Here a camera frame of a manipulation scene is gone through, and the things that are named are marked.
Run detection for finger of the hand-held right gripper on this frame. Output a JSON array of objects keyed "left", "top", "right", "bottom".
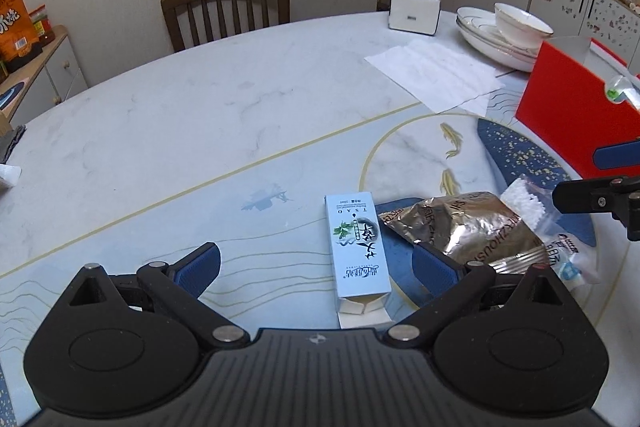
[
  {"left": 552, "top": 176, "right": 640, "bottom": 241},
  {"left": 592, "top": 139, "right": 640, "bottom": 171}
]

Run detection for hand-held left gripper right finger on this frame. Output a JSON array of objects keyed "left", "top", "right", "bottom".
[{"left": 382, "top": 242, "right": 573, "bottom": 349}]

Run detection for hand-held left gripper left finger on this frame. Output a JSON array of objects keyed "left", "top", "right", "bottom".
[{"left": 67, "top": 242, "right": 251, "bottom": 349}]

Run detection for gold brown foil packet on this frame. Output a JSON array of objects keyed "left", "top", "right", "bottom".
[{"left": 377, "top": 191, "right": 552, "bottom": 276}]

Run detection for bag of tiny white beads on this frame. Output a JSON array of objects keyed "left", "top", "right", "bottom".
[{"left": 500, "top": 177, "right": 567, "bottom": 229}]

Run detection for small white sachet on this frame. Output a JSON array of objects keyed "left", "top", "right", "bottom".
[{"left": 542, "top": 231, "right": 602, "bottom": 289}]

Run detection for red cardboard box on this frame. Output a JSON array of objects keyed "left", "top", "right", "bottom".
[{"left": 515, "top": 36, "right": 640, "bottom": 176}]

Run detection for light blue small carton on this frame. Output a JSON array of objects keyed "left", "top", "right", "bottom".
[{"left": 324, "top": 192, "right": 394, "bottom": 331}]

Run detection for stack of white plates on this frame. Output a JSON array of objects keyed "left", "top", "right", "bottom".
[{"left": 456, "top": 7, "right": 540, "bottom": 73}]

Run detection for white paper sheet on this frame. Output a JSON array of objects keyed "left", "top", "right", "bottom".
[{"left": 364, "top": 39, "right": 507, "bottom": 116}]

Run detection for dark folded cloth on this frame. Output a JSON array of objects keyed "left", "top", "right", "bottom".
[{"left": 0, "top": 124, "right": 27, "bottom": 163}]

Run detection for white wooden sideboard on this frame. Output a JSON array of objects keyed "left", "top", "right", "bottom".
[{"left": 0, "top": 25, "right": 90, "bottom": 128}]

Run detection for white green tissue box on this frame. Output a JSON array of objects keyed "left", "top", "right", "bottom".
[{"left": 389, "top": 0, "right": 442, "bottom": 37}]

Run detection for blue round mat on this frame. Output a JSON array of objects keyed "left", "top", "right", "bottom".
[{"left": 0, "top": 82, "right": 27, "bottom": 108}]

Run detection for wooden chair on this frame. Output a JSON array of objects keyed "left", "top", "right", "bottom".
[{"left": 161, "top": 0, "right": 291, "bottom": 53}]

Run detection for red sauce jar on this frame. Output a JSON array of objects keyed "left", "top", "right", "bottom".
[{"left": 27, "top": 4, "right": 56, "bottom": 48}]

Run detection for orange snack bag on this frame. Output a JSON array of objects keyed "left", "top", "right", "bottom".
[{"left": 0, "top": 0, "right": 44, "bottom": 73}]

